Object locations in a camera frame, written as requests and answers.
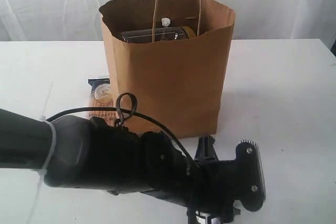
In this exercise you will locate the white backdrop curtain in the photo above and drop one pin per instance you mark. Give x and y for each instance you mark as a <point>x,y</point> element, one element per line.
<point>52,6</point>

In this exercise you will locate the clear jar with yellow lid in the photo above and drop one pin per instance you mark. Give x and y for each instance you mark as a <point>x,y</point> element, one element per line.
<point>144,36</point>

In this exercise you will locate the white zip tie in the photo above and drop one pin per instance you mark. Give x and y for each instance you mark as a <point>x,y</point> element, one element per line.
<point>42,172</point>

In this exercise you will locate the white crumb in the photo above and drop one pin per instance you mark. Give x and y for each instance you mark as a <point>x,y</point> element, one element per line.
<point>165,22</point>

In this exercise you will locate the spaghetti packet with Italian flag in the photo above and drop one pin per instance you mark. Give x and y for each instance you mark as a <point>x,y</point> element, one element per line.
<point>101,96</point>

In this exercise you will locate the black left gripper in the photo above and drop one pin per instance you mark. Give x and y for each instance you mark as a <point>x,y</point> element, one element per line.
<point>223,182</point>

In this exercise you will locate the large brown paper bag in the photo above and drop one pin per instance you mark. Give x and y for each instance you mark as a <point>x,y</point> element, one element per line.
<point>177,82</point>

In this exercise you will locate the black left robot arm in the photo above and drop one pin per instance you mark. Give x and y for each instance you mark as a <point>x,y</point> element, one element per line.
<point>74,152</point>

